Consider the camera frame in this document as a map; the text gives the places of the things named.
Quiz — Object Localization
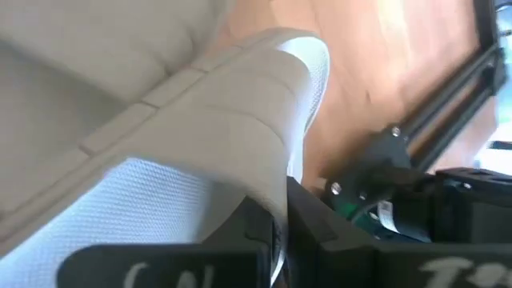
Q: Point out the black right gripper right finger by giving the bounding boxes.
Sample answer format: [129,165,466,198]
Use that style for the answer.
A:
[286,175,512,288]

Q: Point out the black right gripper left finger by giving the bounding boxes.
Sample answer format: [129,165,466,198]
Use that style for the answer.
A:
[55,194,278,288]

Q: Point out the grey rubber slide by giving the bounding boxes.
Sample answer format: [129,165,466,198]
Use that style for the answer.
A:
[0,0,331,288]

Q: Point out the black aluminium table frame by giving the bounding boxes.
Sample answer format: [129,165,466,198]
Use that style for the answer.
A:
[398,0,511,173]

